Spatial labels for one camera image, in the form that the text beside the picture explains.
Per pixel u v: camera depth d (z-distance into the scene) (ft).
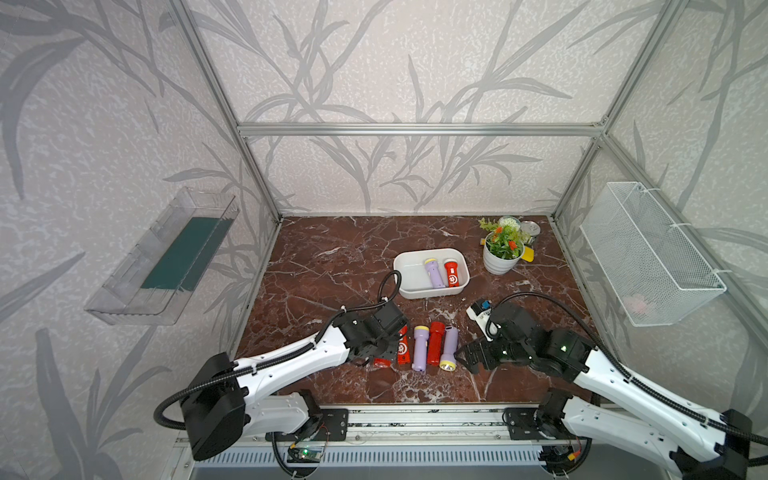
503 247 3.02
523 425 2.44
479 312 2.19
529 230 3.65
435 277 3.25
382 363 2.48
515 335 1.85
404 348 2.75
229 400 1.29
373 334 1.90
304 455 2.32
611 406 1.60
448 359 2.64
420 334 2.82
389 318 2.01
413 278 3.34
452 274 3.25
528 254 3.55
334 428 2.42
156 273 2.12
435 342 2.79
